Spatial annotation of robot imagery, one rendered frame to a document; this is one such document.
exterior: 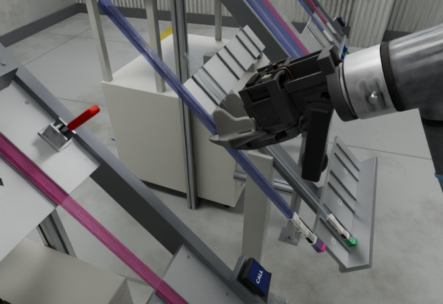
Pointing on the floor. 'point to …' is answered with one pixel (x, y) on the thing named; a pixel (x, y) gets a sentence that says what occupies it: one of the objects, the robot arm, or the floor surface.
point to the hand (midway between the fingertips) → (221, 138)
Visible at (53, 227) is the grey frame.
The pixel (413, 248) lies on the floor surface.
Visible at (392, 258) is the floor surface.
